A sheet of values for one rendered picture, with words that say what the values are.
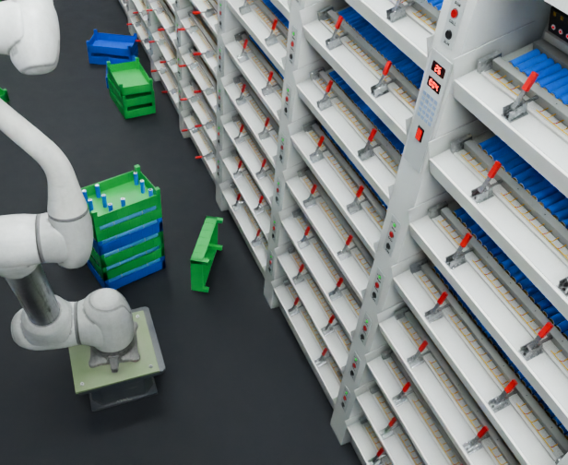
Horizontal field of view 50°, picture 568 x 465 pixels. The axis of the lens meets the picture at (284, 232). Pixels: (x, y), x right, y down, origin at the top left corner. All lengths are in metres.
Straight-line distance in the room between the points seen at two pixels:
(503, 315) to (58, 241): 1.09
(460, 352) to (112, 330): 1.20
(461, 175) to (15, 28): 0.98
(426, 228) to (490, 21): 0.51
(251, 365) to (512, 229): 1.53
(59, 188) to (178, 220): 1.62
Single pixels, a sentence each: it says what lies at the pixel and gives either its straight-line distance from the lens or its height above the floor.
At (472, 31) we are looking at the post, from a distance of 1.28.
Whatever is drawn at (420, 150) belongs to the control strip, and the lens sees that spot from 1.43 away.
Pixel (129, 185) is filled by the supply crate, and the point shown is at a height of 0.40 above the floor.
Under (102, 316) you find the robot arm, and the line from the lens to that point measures 2.16.
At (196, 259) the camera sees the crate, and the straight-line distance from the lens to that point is 2.67.
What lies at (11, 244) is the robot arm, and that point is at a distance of 1.67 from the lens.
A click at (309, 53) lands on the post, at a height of 1.24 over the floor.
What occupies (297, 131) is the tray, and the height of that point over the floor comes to 0.95.
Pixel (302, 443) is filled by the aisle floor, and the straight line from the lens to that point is 2.40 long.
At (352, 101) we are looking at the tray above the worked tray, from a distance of 1.87.
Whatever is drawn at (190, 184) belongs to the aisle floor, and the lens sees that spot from 3.37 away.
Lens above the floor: 2.11
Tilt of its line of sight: 43 degrees down
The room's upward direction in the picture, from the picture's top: 7 degrees clockwise
